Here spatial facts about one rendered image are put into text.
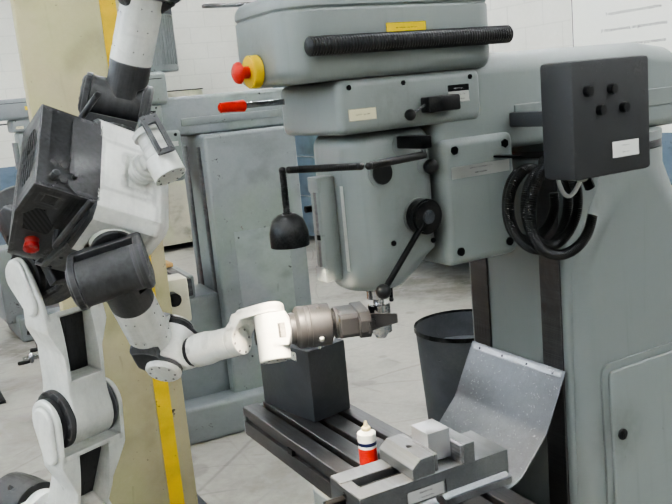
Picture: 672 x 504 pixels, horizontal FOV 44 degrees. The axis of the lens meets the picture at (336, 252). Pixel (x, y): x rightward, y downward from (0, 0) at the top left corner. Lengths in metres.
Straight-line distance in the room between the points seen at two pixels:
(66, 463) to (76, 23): 1.74
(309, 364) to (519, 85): 0.83
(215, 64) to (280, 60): 9.78
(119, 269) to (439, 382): 2.32
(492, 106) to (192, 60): 9.55
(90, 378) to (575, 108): 1.24
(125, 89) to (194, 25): 9.38
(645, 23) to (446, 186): 5.04
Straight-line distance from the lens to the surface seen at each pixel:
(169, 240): 10.14
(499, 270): 1.99
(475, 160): 1.69
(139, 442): 3.49
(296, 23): 1.48
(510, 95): 1.76
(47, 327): 1.97
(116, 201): 1.67
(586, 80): 1.54
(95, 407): 2.06
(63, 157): 1.68
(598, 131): 1.56
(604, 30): 6.85
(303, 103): 1.62
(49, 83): 3.21
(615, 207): 1.88
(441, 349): 3.63
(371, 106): 1.55
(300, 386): 2.10
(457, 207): 1.67
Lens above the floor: 1.71
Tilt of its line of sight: 11 degrees down
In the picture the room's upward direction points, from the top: 5 degrees counter-clockwise
